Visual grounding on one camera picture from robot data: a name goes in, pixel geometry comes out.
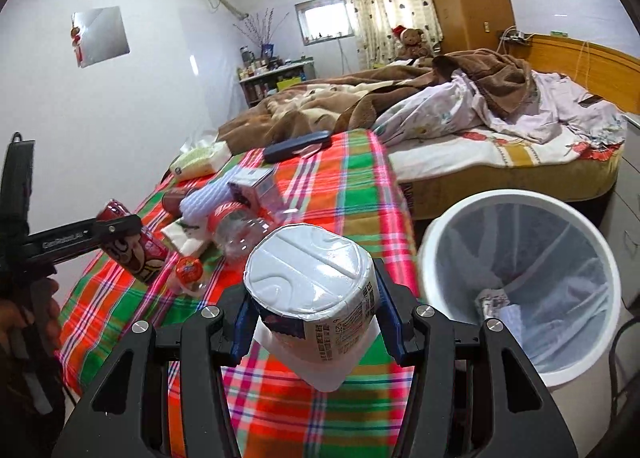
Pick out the red drink can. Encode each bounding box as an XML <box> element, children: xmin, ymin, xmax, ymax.
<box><xmin>101</xmin><ymin>226</ymin><xmax>169</xmax><ymax>285</ymax></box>

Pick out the red snack can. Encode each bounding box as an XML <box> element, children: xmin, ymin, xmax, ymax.
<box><xmin>160</xmin><ymin>187</ymin><xmax>196</xmax><ymax>219</ymax></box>

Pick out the white yogurt cup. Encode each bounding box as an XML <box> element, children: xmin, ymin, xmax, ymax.
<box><xmin>243</xmin><ymin>223</ymin><xmax>380</xmax><ymax>392</ymax></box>

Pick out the clear bottle red label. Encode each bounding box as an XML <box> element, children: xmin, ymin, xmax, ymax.
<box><xmin>207</xmin><ymin>201</ymin><xmax>298</xmax><ymax>263</ymax></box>

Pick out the purple white milk carton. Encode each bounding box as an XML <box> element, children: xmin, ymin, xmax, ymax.
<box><xmin>228</xmin><ymin>167</ymin><xmax>285</xmax><ymax>215</ymax></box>

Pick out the white trash bin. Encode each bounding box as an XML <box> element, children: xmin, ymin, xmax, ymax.
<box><xmin>418</xmin><ymin>189</ymin><xmax>622</xmax><ymax>389</ymax></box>

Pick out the left hand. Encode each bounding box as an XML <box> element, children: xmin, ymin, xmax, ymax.
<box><xmin>1</xmin><ymin>278</ymin><xmax>62</xmax><ymax>355</ymax></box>

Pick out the small red round snack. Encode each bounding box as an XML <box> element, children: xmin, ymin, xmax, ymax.
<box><xmin>167</xmin><ymin>257</ymin><xmax>206</xmax><ymax>297</ymax></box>

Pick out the tissue pack plastic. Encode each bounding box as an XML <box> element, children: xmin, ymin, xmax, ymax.
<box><xmin>168</xmin><ymin>129</ymin><xmax>231</xmax><ymax>181</ymax></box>

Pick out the grey drawer nightstand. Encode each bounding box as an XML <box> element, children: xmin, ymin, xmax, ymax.
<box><xmin>601</xmin><ymin>114</ymin><xmax>640</xmax><ymax>311</ymax></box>

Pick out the mattress with floral sheet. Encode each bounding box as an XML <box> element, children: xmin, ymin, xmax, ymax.
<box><xmin>387</xmin><ymin>128</ymin><xmax>624</xmax><ymax>220</ymax></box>

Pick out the plaid cloth red green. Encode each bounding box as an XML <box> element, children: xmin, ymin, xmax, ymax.
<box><xmin>60</xmin><ymin>130</ymin><xmax>418</xmax><ymax>457</ymax></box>

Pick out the dark blue glasses case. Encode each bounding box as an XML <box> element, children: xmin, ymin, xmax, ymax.
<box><xmin>262</xmin><ymin>130</ymin><xmax>331</xmax><ymax>163</ymax></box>

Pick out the white floral quilt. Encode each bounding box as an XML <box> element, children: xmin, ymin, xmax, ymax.
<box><xmin>373</xmin><ymin>70</ymin><xmax>626</xmax><ymax>148</ymax></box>

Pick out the brown blanket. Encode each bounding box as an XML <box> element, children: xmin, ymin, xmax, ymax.
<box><xmin>218</xmin><ymin>49</ymin><xmax>532</xmax><ymax>155</ymax></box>

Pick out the window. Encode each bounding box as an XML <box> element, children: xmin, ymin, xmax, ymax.
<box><xmin>295</xmin><ymin>0</ymin><xmax>354</xmax><ymax>46</ymax></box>

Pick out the wooden headboard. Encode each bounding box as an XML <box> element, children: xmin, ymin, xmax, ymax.
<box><xmin>508</xmin><ymin>35</ymin><xmax>640</xmax><ymax>115</ymax></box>

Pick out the teddy bear red hat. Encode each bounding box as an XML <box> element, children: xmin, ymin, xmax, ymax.
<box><xmin>392</xmin><ymin>25</ymin><xmax>433</xmax><ymax>61</ymax></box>

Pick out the silver wall decoration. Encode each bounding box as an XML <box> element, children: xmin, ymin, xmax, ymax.
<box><xmin>70</xmin><ymin>7</ymin><xmax>130</xmax><ymax>68</ymax></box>

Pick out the wall shelf with items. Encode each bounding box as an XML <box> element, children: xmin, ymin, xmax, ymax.
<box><xmin>236</xmin><ymin>44</ymin><xmax>316</xmax><ymax>107</ymax></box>

